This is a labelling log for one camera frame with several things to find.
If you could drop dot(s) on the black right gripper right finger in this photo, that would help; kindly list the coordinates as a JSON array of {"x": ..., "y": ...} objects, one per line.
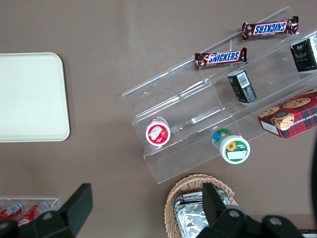
[{"x": 215, "y": 213}]

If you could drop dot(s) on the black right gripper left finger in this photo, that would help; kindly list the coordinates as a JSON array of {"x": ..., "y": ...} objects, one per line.
[{"x": 74, "y": 213}]

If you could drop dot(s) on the light oval wicker basket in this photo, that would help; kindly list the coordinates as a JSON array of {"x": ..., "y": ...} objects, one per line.
[{"x": 188, "y": 183}]

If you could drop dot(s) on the cream plastic serving tray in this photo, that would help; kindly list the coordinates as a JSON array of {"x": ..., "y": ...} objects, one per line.
[{"x": 32, "y": 96}]

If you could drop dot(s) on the clear acrylic bottle rack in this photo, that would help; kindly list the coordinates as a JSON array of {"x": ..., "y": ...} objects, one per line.
[{"x": 53, "y": 201}]

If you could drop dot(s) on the foil wrapped package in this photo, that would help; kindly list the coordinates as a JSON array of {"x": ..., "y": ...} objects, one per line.
[
  {"x": 190, "y": 220},
  {"x": 188, "y": 198}
]

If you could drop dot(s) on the green lid yogurt cup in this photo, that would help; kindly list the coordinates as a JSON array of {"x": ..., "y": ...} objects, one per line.
[{"x": 234, "y": 148}]

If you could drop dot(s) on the red lid yogurt cup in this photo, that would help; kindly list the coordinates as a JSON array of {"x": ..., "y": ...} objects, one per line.
[{"x": 158, "y": 132}]

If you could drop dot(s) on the clear acrylic stepped display stand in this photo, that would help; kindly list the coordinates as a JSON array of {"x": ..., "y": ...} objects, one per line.
[{"x": 178, "y": 104}]

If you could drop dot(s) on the red tartan cookie box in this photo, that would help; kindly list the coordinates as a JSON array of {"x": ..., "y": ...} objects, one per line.
[{"x": 292, "y": 116}]

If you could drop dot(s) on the small dark drink carton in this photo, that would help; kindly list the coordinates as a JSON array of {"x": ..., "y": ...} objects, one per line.
[
  {"x": 244, "y": 86},
  {"x": 304, "y": 55}
]

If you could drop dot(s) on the Snickers chocolate bar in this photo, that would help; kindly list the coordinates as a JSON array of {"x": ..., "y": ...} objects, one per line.
[
  {"x": 270, "y": 28},
  {"x": 223, "y": 57}
]

